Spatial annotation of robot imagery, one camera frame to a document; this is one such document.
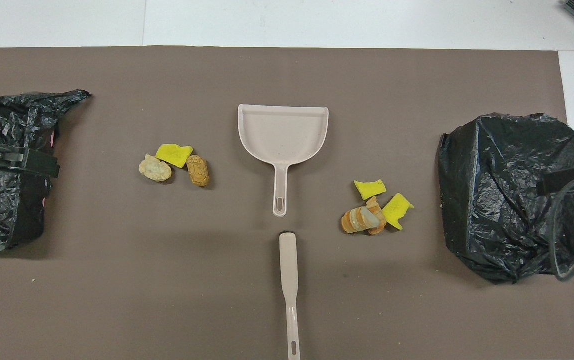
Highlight yellow sponge scrap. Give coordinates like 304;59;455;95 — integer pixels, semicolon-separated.
382;193;414;231
155;144;194;169
353;179;388;201

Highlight black bag lined trash bin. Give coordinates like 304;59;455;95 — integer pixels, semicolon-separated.
437;112;574;285

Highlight sliced bread loaf toy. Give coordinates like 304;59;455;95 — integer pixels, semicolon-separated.
341;206;380;235

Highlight black bag over pink bin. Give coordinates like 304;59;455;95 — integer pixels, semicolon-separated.
0;89;92;252

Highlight orange croissant toy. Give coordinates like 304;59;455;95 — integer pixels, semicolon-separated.
366;196;388;236

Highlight brown oblong bread piece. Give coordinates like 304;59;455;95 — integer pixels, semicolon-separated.
186;154;211;188

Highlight pale round bread piece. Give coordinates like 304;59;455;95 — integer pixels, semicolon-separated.
138;154;173;183

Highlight brown table mat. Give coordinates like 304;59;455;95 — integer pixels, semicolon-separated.
0;46;574;360

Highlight beige hand brush black bristles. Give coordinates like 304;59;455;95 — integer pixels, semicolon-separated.
279;231;301;360

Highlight beige plastic dustpan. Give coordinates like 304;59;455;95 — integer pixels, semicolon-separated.
237;104;330;218

